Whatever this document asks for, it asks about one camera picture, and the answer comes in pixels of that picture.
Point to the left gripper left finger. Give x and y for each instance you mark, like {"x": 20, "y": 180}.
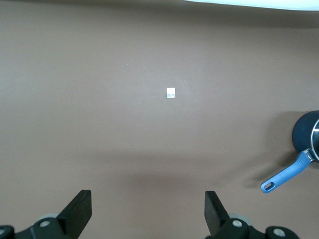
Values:
{"x": 77, "y": 211}

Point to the small square sticker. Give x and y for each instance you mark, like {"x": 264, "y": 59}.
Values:
{"x": 171, "y": 92}

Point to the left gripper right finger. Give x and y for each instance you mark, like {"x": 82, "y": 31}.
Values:
{"x": 214, "y": 211}

